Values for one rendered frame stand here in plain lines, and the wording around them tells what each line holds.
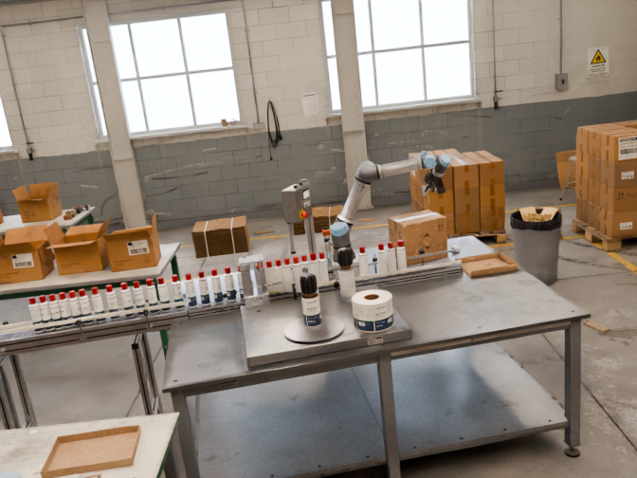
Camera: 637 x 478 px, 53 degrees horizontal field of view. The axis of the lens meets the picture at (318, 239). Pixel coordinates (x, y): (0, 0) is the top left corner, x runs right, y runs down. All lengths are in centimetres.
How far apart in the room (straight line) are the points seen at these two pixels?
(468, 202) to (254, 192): 337
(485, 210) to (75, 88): 564
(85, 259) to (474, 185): 400
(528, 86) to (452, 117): 109
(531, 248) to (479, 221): 136
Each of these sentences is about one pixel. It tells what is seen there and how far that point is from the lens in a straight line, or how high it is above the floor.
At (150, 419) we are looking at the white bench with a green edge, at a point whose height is 80.
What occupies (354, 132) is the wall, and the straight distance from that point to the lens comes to 898.
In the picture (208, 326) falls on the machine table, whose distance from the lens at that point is 364.
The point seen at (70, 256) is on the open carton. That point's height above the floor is 92.
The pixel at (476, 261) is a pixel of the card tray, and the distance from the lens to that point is 421.
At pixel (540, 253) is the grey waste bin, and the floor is 32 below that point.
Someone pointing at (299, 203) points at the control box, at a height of 140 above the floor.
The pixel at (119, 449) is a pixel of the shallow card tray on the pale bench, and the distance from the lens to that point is 279.
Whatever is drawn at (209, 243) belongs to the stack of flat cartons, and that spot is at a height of 16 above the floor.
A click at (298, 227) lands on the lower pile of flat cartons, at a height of 10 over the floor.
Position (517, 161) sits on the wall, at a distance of 952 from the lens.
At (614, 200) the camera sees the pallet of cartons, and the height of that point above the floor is 53.
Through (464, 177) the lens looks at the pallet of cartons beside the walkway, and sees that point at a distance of 701.
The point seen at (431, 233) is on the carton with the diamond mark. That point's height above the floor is 103.
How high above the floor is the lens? 223
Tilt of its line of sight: 16 degrees down
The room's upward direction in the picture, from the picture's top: 6 degrees counter-clockwise
